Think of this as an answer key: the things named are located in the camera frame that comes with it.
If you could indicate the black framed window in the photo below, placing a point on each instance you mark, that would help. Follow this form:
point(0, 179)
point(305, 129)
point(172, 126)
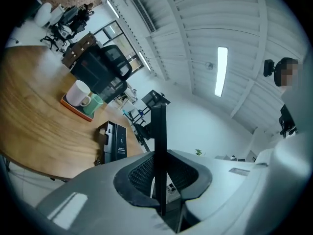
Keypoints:
point(115, 34)

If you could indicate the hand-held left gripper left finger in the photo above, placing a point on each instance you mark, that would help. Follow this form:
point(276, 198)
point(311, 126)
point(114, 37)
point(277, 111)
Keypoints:
point(132, 180)

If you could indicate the long white ceiling light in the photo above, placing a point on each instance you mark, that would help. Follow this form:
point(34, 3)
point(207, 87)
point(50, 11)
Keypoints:
point(222, 71)
point(144, 60)
point(113, 8)

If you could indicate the green hexagonal cup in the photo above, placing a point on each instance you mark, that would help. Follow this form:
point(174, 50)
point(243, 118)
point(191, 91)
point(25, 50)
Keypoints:
point(93, 104)

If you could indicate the black mesh-back office chair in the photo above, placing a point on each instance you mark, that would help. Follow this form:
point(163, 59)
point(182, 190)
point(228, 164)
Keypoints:
point(102, 67)

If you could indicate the person's white shirt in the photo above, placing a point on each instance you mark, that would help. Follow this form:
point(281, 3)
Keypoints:
point(303, 111)

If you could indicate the orange tray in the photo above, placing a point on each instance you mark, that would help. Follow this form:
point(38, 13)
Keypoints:
point(73, 108)

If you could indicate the ceiling air vent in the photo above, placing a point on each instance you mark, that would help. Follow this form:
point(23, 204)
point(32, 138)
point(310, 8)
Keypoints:
point(144, 14)

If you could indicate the brown drawer cabinet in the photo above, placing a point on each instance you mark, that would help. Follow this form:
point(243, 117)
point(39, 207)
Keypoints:
point(78, 48)

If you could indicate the white bean-shaped stool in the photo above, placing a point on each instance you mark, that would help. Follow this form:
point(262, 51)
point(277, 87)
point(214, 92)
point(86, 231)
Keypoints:
point(43, 14)

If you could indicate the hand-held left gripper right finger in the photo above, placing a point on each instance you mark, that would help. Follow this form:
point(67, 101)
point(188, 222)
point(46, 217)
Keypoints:
point(193, 177)

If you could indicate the person's head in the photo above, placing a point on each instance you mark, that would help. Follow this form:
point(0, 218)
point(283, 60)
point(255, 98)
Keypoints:
point(288, 73)

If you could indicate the black head-worn camera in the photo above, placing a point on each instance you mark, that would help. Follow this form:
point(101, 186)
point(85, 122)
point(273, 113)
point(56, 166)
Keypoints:
point(269, 68)

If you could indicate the black box device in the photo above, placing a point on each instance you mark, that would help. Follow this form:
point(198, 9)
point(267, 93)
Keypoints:
point(121, 141)

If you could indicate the black high-back office chair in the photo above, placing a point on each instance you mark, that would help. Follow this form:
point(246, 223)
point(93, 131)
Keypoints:
point(143, 132)

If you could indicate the black television screen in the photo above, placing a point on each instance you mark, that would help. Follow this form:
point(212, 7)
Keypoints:
point(152, 98)

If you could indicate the white mug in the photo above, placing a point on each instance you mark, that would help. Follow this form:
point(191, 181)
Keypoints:
point(77, 93)

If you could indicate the black and white office chair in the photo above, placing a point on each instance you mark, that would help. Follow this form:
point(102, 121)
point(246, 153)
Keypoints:
point(68, 17)

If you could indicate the round ceiling smoke detector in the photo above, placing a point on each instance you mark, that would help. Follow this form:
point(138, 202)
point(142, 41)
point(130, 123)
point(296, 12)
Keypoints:
point(209, 65)

